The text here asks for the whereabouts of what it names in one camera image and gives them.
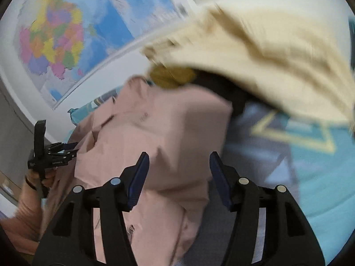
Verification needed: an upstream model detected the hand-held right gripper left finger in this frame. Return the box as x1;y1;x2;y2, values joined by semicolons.
33;152;150;266

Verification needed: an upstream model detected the colourful wall map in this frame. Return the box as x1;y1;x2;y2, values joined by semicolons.
12;0;200;110

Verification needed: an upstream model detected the person's left forearm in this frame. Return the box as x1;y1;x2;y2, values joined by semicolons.
0;184;50;255

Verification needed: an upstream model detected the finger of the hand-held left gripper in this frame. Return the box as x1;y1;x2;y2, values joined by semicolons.
48;149;79;162
47;142;79;152

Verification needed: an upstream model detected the beige cabinet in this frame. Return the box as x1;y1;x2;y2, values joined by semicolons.
0;79;54;208

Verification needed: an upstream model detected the beige coat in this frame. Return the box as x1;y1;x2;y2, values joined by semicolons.
141;0;355;131

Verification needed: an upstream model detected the person's left hand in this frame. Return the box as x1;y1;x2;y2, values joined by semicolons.
24;168;56;192

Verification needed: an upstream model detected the teal printed bed sheet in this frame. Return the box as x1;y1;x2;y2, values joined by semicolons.
68;86;355;266

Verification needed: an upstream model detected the pink coat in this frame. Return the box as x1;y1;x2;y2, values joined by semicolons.
41;75;233;266

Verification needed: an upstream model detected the black cloth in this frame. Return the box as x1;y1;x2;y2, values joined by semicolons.
191;70;250;117

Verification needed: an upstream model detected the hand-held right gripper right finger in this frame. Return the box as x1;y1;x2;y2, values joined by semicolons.
209;151;325;266

